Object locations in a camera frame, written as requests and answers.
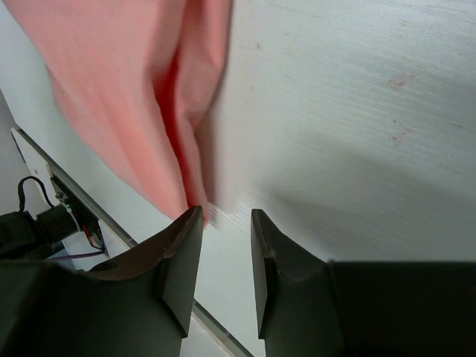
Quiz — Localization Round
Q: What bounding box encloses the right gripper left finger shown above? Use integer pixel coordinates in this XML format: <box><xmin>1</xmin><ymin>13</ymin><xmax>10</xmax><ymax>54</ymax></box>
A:
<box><xmin>1</xmin><ymin>206</ymin><xmax>204</xmax><ymax>356</ymax></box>

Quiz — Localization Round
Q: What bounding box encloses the salmon pink t shirt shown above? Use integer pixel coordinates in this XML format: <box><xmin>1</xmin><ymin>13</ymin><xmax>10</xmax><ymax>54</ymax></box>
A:
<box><xmin>5</xmin><ymin>1</ymin><xmax>231</xmax><ymax>219</ymax></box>

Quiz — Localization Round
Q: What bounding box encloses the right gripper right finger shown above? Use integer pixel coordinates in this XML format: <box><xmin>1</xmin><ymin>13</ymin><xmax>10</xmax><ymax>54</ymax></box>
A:
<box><xmin>251</xmin><ymin>209</ymin><xmax>475</xmax><ymax>356</ymax></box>

